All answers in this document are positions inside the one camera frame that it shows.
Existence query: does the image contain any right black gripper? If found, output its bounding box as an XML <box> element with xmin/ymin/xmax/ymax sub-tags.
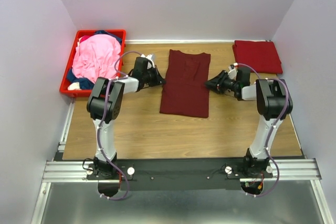
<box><xmin>203</xmin><ymin>70</ymin><xmax>238</xmax><ymax>94</ymax></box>

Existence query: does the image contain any maroon t shirt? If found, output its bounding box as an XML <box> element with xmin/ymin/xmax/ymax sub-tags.
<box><xmin>160</xmin><ymin>49</ymin><xmax>211</xmax><ymax>118</ymax></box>

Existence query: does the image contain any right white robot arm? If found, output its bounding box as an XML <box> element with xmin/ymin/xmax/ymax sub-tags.
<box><xmin>205</xmin><ymin>63</ymin><xmax>293</xmax><ymax>178</ymax></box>

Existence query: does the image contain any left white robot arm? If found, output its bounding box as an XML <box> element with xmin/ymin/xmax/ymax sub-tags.
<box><xmin>87</xmin><ymin>54</ymin><xmax>165</xmax><ymax>179</ymax></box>

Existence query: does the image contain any folded red t shirt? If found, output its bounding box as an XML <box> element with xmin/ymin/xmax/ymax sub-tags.
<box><xmin>233</xmin><ymin>40</ymin><xmax>283</xmax><ymax>74</ymax></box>

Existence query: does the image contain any pink t shirt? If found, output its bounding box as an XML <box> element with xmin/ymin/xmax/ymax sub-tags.
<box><xmin>72</xmin><ymin>35</ymin><xmax>123</xmax><ymax>91</ymax></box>

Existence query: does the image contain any navy blue t shirt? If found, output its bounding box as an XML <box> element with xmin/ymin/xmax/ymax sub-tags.
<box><xmin>65</xmin><ymin>30</ymin><xmax>123</xmax><ymax>91</ymax></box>

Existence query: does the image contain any white cloth in bin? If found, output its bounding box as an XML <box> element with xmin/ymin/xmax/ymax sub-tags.
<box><xmin>67</xmin><ymin>82</ymin><xmax>81</xmax><ymax>91</ymax></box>

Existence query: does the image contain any red plastic bin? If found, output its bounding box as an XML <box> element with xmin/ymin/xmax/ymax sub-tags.
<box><xmin>59</xmin><ymin>29</ymin><xmax>127</xmax><ymax>98</ymax></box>

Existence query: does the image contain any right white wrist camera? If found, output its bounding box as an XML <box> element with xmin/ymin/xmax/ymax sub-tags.
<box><xmin>228</xmin><ymin>62</ymin><xmax>238</xmax><ymax>79</ymax></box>

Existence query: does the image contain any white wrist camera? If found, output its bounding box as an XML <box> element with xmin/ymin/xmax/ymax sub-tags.
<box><xmin>228</xmin><ymin>62</ymin><xmax>238</xmax><ymax>79</ymax></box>
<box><xmin>141</xmin><ymin>54</ymin><xmax>155</xmax><ymax>69</ymax></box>

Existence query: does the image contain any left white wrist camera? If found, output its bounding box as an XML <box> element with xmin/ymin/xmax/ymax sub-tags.
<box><xmin>141</xmin><ymin>54</ymin><xmax>155</xmax><ymax>69</ymax></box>

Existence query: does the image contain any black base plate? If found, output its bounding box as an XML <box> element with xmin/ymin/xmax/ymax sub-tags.
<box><xmin>82</xmin><ymin>157</ymin><xmax>273</xmax><ymax>196</ymax></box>

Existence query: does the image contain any aluminium frame rail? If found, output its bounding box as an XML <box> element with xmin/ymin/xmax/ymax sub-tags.
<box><xmin>32</xmin><ymin>93</ymin><xmax>333</xmax><ymax>223</ymax></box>

